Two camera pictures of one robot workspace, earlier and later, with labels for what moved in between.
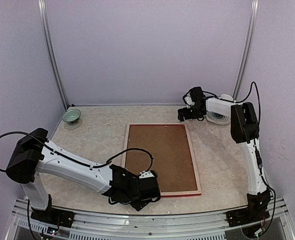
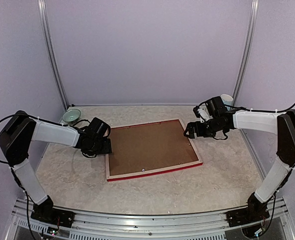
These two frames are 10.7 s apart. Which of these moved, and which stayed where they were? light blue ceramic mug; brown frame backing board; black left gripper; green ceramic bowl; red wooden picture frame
Moved: brown frame backing board; red wooden picture frame; black left gripper
Stayed: green ceramic bowl; light blue ceramic mug
